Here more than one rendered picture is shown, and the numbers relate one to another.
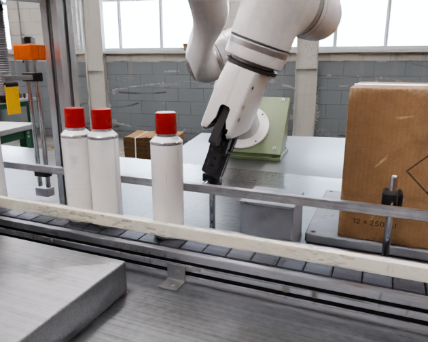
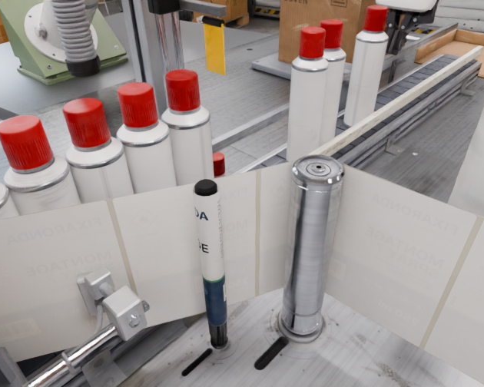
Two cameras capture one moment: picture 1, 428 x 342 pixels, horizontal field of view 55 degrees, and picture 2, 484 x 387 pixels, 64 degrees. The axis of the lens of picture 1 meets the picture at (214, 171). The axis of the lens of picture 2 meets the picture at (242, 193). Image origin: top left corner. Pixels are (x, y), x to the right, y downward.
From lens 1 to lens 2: 0.98 m
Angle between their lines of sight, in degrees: 64
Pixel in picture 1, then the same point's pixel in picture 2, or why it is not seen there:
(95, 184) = (335, 109)
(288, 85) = not seen: outside the picture
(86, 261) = (409, 162)
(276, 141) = (111, 39)
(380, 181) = not seen: hidden behind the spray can
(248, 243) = (416, 93)
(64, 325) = not seen: outside the picture
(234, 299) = (418, 133)
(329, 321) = (443, 112)
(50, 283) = (452, 179)
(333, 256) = (441, 75)
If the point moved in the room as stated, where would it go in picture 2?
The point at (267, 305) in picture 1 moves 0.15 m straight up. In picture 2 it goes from (426, 124) to (447, 54)
